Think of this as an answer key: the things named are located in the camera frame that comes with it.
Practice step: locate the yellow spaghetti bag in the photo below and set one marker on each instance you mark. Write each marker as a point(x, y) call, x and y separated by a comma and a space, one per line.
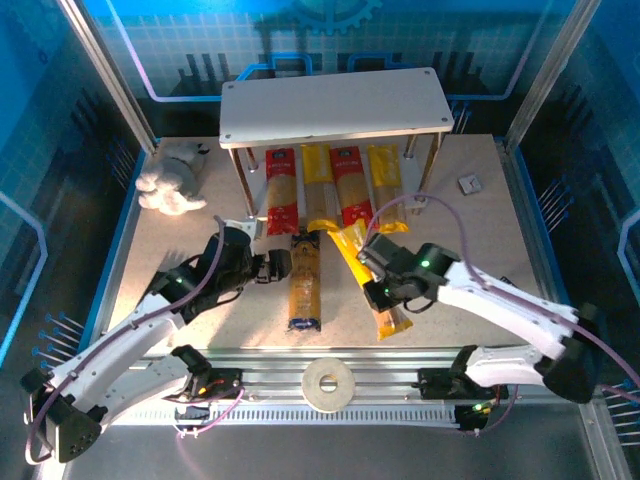
point(350, 250)
point(320, 195)

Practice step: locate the red spaghetti bag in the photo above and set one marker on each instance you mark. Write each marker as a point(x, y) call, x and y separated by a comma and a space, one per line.
point(281, 200)
point(352, 190)

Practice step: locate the yellow pasta bag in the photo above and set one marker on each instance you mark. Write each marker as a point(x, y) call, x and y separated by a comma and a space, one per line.
point(387, 185)

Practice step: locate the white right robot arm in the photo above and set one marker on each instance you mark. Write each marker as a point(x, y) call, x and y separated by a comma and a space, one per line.
point(500, 300)

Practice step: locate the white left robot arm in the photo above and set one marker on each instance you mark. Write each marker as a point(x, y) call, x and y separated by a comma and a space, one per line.
point(125, 340)

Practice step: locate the white two-tier shelf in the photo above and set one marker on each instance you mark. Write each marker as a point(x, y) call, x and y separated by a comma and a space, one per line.
point(335, 105)

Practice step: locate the blue spaghetti bag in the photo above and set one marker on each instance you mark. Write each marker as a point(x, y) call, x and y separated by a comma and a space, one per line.
point(305, 285)

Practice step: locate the small grey square plate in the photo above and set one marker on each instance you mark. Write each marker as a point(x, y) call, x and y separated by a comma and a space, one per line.
point(252, 229)
point(469, 185)

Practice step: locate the white plush toy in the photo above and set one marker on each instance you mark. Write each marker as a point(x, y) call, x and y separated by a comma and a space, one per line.
point(165, 190)

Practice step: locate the grey tape roll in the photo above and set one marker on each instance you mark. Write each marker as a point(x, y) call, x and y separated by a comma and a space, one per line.
point(312, 395)

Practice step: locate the black controller box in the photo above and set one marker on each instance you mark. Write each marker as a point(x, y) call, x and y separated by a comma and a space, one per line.
point(475, 417)

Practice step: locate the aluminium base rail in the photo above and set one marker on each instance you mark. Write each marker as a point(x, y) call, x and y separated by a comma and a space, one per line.
point(390, 370)

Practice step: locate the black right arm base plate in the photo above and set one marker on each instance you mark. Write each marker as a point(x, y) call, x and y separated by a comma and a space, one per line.
point(435, 384)

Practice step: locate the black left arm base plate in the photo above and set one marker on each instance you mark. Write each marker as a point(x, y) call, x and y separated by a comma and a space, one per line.
point(225, 382)

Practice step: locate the aluminium frame post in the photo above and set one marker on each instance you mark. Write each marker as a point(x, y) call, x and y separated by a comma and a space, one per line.
point(552, 75)
point(107, 75)

